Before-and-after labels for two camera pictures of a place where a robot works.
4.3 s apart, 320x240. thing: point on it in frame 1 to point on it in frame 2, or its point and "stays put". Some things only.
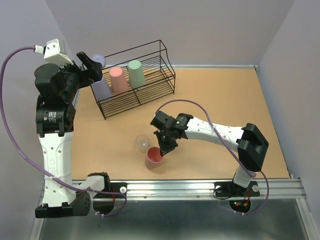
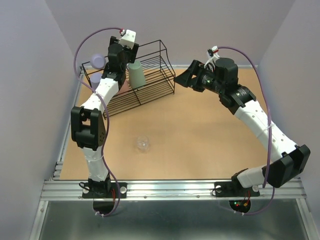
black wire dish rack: [133, 77] stays put
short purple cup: [100, 58] stays put
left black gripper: [93, 73] to [131, 52]
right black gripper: [165, 149] to [185, 78]
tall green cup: [136, 74] stays put
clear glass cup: [142, 142] stays put
